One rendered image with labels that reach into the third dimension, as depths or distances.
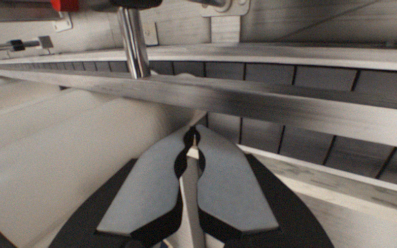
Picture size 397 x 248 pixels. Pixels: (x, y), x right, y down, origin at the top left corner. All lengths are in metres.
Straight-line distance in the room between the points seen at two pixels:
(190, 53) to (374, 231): 0.31
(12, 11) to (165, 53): 0.31
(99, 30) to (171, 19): 0.16
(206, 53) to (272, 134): 0.10
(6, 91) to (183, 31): 0.35
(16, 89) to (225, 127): 0.40
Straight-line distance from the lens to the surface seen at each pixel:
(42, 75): 0.24
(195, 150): 0.16
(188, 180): 0.30
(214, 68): 0.16
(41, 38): 0.42
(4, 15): 0.44
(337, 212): 0.30
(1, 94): 0.45
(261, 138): 0.17
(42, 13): 0.46
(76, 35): 0.45
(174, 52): 0.18
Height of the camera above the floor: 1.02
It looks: 48 degrees down
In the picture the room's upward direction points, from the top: 131 degrees counter-clockwise
